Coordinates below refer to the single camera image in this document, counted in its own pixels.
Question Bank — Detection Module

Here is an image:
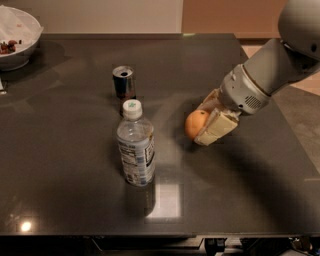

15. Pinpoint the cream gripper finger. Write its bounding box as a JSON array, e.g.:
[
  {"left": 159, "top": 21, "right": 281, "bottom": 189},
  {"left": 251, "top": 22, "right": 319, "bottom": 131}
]
[
  {"left": 197, "top": 89, "right": 223, "bottom": 113},
  {"left": 194, "top": 108, "right": 239, "bottom": 146}
]

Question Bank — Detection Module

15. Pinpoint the orange fruit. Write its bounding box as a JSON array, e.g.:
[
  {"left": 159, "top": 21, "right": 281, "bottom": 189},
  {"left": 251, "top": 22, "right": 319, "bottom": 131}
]
[{"left": 185, "top": 110, "right": 210, "bottom": 140}]

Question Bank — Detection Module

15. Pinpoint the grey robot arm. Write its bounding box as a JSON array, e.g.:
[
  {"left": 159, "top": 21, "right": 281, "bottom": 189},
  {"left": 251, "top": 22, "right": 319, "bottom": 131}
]
[{"left": 185, "top": 0, "right": 320, "bottom": 145}]

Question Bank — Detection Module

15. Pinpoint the clear plastic water bottle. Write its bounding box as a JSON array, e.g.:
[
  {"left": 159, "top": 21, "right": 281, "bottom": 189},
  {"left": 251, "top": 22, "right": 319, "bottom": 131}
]
[{"left": 116, "top": 99, "right": 155, "bottom": 187}]

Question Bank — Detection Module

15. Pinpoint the silver drink can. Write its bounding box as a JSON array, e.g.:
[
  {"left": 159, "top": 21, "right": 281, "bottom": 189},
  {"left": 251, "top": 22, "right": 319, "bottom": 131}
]
[{"left": 112, "top": 66, "right": 136, "bottom": 100}]

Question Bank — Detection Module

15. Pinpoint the white bowl with snacks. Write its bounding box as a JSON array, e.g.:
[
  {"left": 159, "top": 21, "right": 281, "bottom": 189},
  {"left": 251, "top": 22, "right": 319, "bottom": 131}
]
[{"left": 0, "top": 5, "right": 43, "bottom": 71}]

